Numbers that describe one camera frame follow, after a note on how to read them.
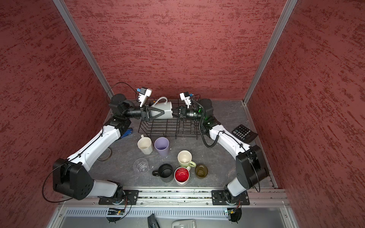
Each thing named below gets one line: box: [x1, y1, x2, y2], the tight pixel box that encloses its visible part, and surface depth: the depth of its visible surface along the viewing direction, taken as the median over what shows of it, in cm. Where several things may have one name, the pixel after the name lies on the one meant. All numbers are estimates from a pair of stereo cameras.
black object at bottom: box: [147, 213, 161, 228], surface depth 68 cm
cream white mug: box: [136, 134, 154, 155], surface depth 87 cm
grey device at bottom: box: [171, 218, 197, 228], surface depth 66 cm
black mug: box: [152, 163, 174, 183], surface depth 79 cm
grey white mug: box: [151, 96, 173, 120], surface depth 63 cm
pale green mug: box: [177, 150, 197, 168], surface depth 82 cm
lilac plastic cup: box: [153, 136, 170, 157], surface depth 85 cm
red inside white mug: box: [173, 165, 192, 187], surface depth 78 cm
